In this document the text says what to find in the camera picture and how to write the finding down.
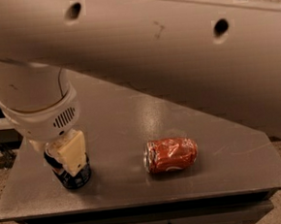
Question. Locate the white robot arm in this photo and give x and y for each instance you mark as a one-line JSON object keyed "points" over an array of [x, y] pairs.
{"points": [[218, 56]]}

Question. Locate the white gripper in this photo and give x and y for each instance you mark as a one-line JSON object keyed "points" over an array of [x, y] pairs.
{"points": [[45, 122]]}

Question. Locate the crushed red soda can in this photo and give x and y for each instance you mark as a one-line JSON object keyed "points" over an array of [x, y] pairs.
{"points": [[169, 154]]}

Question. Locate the grey cabinet under table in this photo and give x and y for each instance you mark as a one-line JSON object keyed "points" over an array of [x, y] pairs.
{"points": [[146, 223]]}

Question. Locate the blue pepsi can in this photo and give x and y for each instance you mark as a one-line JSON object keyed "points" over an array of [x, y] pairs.
{"points": [[69, 181]]}

